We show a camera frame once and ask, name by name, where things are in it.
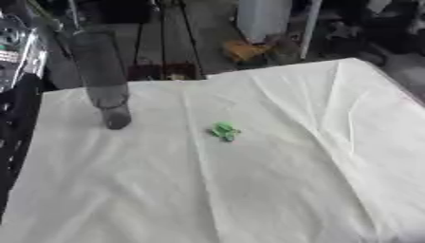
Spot small green artificial flower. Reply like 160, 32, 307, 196
207, 121, 245, 143

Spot white panel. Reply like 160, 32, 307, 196
235, 0, 296, 45

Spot black tripod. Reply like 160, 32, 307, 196
131, 0, 208, 80

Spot black chair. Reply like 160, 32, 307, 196
323, 0, 425, 65

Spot white pole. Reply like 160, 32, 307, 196
297, 0, 325, 61

